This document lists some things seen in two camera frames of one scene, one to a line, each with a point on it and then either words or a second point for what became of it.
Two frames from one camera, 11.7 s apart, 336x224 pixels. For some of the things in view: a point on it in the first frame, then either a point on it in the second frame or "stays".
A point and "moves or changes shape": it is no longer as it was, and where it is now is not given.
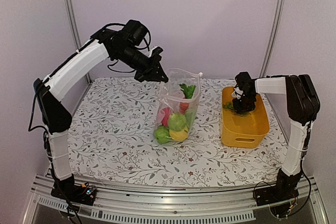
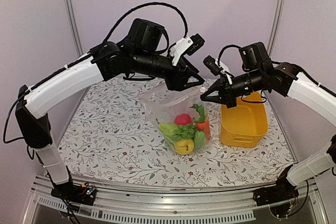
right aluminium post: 274,30 stays
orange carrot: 188,92 -> 202,124
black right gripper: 238,109 -> 226,95
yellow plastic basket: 239,131 stays
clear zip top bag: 177,106 moves or changes shape
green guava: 160,133 -> 169,131
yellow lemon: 179,136 -> 184,146
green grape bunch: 229,106 -> 186,131
